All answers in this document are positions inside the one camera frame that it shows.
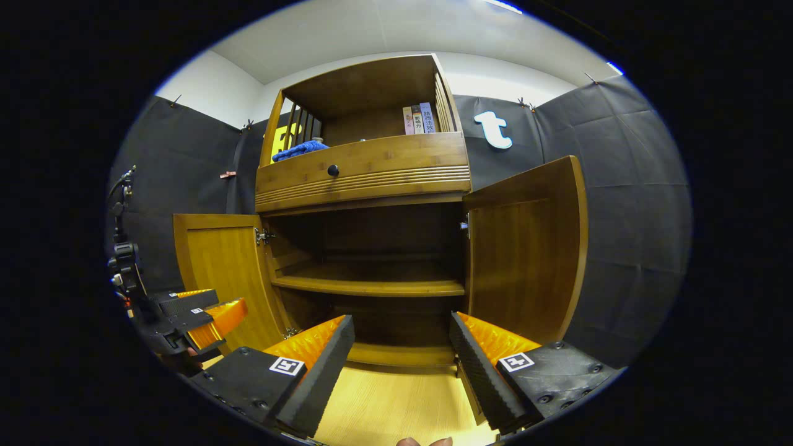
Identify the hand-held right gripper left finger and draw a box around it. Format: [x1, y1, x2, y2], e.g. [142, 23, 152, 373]
[189, 315, 356, 439]

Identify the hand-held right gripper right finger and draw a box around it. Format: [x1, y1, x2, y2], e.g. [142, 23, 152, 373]
[449, 312, 620, 434]

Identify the wooden shoe cabinet door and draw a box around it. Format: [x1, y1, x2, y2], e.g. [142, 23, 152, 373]
[173, 214, 292, 357]
[462, 155, 589, 348]

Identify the wooden double-door shoe cabinet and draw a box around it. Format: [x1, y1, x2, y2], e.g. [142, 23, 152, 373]
[172, 54, 589, 372]

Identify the wooden inner shelf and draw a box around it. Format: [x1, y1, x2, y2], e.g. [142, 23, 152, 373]
[271, 263, 465, 298]

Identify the blue knitted cloth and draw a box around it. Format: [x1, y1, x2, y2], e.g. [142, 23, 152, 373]
[271, 141, 330, 164]

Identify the black backdrop cloth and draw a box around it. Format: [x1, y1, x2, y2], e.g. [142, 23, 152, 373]
[105, 74, 693, 369]

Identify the wooden drawer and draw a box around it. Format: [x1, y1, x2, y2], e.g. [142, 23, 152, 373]
[255, 132, 470, 196]

